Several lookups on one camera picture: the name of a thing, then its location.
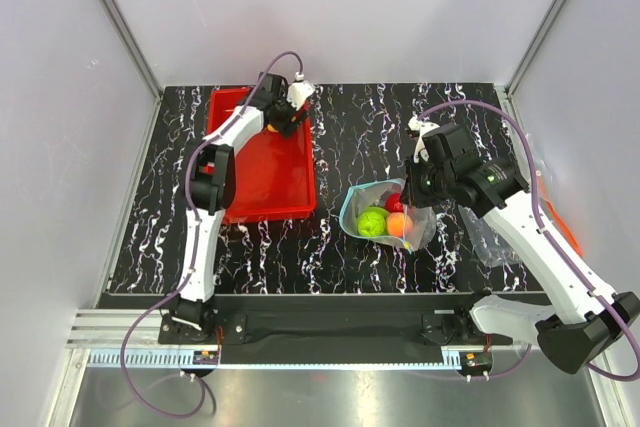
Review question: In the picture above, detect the orange peach toy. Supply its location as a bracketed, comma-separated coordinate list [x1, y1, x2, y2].
[386, 212, 413, 237]

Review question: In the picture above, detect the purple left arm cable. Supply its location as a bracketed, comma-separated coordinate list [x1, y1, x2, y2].
[118, 50, 307, 418]

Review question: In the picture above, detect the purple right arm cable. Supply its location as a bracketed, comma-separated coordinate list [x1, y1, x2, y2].
[417, 99, 640, 381]

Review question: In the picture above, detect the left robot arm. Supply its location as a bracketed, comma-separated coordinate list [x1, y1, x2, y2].
[161, 74, 316, 343]

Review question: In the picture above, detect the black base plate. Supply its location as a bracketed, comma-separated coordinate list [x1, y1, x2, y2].
[157, 291, 516, 353]

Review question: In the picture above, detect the aluminium frame post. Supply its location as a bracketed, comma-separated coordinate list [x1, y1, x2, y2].
[69, 0, 164, 98]
[504, 0, 601, 96]

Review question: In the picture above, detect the red plastic tray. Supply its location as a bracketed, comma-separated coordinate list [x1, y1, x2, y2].
[191, 88, 316, 224]

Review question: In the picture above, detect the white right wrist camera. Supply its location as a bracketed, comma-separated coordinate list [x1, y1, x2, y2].
[408, 116, 439, 164]

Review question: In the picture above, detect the clear blue zip bag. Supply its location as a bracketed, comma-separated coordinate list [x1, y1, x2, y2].
[339, 179, 436, 252]

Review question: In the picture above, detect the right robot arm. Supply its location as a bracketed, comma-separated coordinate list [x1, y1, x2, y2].
[402, 119, 639, 374]

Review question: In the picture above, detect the green round cabbage toy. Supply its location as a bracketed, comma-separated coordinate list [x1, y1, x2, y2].
[356, 207, 389, 237]

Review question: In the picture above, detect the red apple toy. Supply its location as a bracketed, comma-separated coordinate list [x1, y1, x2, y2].
[384, 193, 405, 213]

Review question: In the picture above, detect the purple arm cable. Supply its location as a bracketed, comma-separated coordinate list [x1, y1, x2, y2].
[118, 50, 307, 418]
[417, 99, 640, 381]

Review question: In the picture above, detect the right aluminium frame post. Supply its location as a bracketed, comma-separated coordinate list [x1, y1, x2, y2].
[504, 0, 601, 96]

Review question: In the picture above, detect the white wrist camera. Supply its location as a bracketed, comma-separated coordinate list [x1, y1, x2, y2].
[287, 80, 316, 111]
[408, 116, 439, 164]

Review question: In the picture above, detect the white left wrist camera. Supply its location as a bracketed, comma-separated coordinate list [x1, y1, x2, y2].
[287, 80, 316, 111]

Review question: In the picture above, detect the left aluminium frame post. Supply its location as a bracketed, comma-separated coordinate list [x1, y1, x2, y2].
[69, 0, 164, 98]

